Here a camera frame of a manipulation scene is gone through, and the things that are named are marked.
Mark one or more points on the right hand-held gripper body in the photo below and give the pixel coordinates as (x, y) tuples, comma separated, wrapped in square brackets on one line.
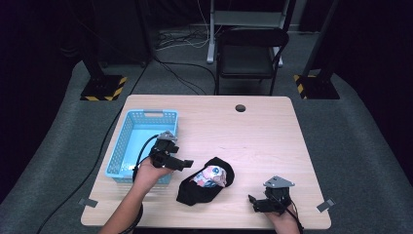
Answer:
[(279, 196)]

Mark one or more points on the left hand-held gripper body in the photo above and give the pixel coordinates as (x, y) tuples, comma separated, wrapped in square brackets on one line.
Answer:
[(162, 152)]

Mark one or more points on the black printed sock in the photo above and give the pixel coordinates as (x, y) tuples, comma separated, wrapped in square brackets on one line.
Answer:
[(195, 195)]

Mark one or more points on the blue plastic basket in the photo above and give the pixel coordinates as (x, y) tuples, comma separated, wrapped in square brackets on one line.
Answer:
[(125, 146)]

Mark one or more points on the person's right hand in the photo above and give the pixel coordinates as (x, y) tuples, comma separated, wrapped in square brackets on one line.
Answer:
[(284, 218)]

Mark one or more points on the person's left hand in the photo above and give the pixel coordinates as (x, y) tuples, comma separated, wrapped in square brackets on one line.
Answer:
[(147, 175)]

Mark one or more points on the grey tape strip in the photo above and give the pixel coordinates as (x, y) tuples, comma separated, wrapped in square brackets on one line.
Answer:
[(87, 202), (325, 205)]

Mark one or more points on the black table grommet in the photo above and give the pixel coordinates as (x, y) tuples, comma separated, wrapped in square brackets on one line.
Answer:
[(240, 108)]

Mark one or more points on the black stand with striped base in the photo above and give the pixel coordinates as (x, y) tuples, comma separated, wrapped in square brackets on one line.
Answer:
[(318, 86), (102, 86)]

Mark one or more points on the black folding chair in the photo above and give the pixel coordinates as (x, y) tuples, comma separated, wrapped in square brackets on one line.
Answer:
[(248, 60)]

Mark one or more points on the white metal rack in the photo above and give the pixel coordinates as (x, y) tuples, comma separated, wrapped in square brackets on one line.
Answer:
[(211, 42)]

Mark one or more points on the black equipment cabinet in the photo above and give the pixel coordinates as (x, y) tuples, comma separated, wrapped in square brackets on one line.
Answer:
[(120, 32)]

